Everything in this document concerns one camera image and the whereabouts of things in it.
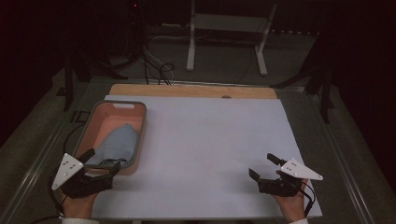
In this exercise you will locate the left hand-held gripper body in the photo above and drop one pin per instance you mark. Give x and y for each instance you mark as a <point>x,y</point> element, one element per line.
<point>67,169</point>

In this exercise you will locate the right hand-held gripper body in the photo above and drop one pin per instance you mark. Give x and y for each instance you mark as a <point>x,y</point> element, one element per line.
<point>299,170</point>

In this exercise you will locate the grey-blue knitted garment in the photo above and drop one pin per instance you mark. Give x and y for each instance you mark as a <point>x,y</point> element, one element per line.
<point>120,143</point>

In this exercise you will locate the pink basket with grey rim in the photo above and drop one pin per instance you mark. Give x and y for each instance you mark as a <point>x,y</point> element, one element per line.
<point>106,119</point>

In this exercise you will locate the person's right hand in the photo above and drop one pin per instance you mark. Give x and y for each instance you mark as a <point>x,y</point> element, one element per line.
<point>294,207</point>

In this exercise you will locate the person's left hand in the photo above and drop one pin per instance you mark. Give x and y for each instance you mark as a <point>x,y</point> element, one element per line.
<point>77,207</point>

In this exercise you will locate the black tripod stand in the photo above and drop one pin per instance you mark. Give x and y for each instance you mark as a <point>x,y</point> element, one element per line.
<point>68,87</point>
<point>325,93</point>

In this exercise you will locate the white metal stand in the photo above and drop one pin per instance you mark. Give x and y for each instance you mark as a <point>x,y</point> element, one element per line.
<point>191,46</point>

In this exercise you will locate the aluminium frame rail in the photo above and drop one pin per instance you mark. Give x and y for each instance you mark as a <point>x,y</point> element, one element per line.
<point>37,161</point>
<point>345,174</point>

